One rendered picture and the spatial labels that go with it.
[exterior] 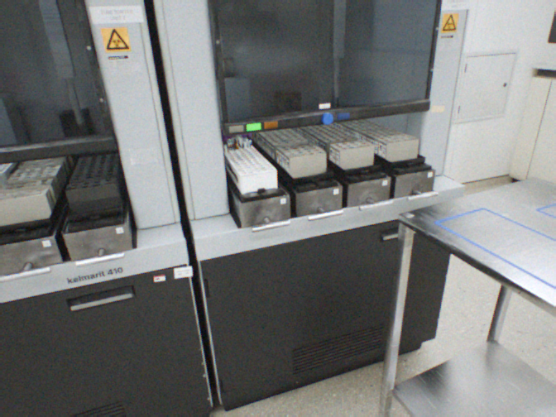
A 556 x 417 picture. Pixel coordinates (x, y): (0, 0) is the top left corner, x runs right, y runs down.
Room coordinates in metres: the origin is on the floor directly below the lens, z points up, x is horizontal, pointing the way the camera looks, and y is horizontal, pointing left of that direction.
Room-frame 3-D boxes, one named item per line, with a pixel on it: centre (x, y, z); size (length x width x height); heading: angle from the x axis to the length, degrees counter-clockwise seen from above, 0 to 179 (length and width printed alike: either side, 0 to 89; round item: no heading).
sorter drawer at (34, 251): (1.03, 0.66, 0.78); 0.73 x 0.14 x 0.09; 18
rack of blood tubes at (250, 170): (1.07, 0.09, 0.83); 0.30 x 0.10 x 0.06; 18
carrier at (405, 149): (1.11, -0.38, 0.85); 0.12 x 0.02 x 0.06; 107
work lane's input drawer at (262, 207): (1.19, 0.13, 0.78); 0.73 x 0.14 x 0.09; 18
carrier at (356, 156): (1.06, -0.23, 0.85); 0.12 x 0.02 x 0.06; 107
